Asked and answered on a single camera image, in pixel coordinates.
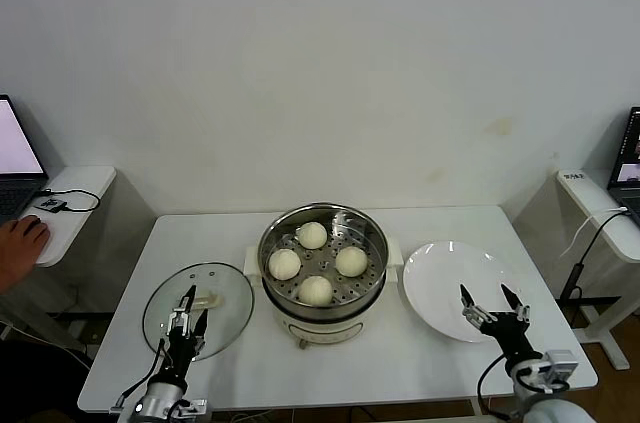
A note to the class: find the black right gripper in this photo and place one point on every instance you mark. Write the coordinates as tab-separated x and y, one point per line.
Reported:
512	335

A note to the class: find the round glass pot lid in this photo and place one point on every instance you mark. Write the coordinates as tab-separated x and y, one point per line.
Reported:
230	303

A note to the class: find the small printed desk label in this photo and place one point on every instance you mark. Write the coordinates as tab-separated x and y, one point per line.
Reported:
575	176

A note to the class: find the black laptop with slim bezel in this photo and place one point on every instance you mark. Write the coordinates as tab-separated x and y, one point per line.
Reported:
15	143

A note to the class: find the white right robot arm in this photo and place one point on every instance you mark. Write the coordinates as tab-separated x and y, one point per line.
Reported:
550	410

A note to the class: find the black laptop with dark screen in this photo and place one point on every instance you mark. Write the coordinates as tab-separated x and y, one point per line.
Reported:
631	153

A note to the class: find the person's bare hand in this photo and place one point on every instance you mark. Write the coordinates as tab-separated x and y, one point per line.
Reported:
20	248

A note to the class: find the white steamed baozi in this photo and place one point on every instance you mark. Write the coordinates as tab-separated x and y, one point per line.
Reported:
285	264
315	290
313	235
351	261

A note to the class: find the cream electric cooker pot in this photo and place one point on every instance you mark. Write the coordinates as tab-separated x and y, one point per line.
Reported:
320	330

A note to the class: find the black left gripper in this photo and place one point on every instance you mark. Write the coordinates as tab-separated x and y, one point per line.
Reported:
181	353

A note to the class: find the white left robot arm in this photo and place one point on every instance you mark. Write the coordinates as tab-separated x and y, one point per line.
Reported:
160	397

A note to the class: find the perforated stainless steamer basket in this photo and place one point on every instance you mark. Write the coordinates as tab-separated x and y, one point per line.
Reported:
325	263

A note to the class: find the white side desk with label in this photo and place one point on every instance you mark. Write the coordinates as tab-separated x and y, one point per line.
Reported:
582	203

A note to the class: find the white side desk rounded corner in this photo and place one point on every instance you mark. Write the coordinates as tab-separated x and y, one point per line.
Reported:
85	183

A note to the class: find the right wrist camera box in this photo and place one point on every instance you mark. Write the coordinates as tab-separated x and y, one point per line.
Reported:
561	365

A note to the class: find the round white plate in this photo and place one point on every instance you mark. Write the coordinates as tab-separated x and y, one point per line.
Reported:
435	283

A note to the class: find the small black usb hub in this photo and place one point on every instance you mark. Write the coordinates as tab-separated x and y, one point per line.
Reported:
52	203

